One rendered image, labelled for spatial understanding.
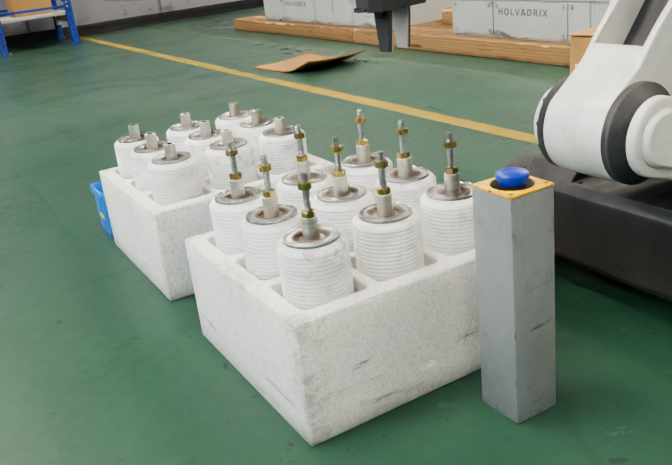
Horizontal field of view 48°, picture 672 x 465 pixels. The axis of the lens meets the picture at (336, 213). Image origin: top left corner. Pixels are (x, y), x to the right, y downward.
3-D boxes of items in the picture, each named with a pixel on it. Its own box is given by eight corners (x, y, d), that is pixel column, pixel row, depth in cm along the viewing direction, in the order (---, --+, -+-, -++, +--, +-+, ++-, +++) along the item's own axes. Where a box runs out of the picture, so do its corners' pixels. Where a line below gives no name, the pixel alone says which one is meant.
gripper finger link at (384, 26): (380, 50, 114) (376, 8, 111) (396, 51, 111) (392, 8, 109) (373, 52, 113) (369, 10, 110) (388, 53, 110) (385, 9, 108)
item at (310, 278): (300, 340, 111) (284, 225, 105) (365, 338, 110) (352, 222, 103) (286, 376, 103) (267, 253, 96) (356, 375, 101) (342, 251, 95)
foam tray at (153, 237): (265, 201, 194) (255, 132, 188) (345, 244, 162) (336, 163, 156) (115, 244, 176) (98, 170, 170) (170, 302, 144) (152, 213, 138)
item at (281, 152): (301, 203, 168) (291, 123, 162) (323, 213, 160) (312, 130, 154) (262, 214, 164) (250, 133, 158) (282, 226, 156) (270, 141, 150)
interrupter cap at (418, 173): (389, 188, 116) (388, 183, 116) (375, 174, 123) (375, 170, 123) (436, 179, 117) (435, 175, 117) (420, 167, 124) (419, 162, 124)
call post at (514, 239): (520, 382, 108) (514, 173, 97) (557, 404, 102) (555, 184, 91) (481, 401, 104) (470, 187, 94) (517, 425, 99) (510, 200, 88)
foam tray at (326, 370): (388, 267, 148) (380, 180, 142) (533, 345, 116) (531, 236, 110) (202, 334, 131) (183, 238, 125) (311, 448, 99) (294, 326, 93)
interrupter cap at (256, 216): (270, 230, 105) (269, 226, 104) (235, 221, 110) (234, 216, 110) (309, 213, 110) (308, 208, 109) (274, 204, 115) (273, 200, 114)
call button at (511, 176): (513, 179, 95) (512, 164, 94) (536, 186, 92) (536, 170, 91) (488, 187, 93) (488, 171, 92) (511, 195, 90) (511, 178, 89)
